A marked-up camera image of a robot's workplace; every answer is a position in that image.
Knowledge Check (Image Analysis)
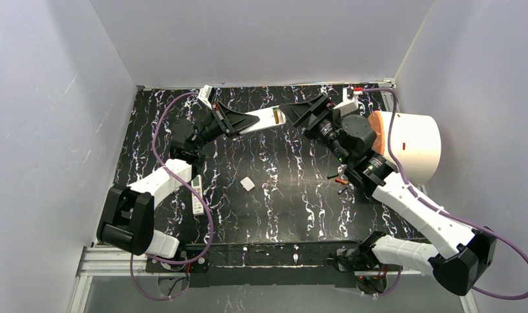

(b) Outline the gold black battery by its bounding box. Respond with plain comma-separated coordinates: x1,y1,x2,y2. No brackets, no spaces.
272,107,282,125

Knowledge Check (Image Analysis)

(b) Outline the grey remote control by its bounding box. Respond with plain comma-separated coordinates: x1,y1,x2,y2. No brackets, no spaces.
240,106,287,135

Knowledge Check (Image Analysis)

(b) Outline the white battery cover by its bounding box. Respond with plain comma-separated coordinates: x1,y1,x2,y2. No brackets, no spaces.
240,177,255,192

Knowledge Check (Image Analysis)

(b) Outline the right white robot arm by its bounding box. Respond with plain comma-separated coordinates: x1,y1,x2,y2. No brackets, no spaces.
279,95,496,296

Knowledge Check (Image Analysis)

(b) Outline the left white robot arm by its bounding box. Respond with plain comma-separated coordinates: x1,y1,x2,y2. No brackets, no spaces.
96,100,276,264

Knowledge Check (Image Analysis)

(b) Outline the slim white remote control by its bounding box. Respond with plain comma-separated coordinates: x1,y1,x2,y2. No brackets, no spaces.
190,175,205,216

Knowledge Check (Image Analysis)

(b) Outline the white cylindrical container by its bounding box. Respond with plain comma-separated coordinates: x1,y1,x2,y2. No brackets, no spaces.
368,111,441,187

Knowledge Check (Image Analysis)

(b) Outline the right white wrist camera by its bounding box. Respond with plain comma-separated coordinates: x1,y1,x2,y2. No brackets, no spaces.
333,87,363,117

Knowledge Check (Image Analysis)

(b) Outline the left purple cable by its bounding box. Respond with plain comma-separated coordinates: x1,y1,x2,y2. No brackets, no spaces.
130,91,214,301

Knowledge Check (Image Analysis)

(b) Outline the purple cable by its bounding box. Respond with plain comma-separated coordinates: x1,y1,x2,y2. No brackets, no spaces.
130,91,214,301
360,87,528,301

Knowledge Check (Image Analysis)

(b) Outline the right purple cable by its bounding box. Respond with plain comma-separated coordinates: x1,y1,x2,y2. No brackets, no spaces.
360,87,528,301

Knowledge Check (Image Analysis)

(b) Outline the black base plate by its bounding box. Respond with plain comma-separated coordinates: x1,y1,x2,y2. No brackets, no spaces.
147,241,389,293

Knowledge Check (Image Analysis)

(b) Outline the aluminium frame rail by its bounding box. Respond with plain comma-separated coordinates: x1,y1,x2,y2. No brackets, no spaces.
68,246,478,312

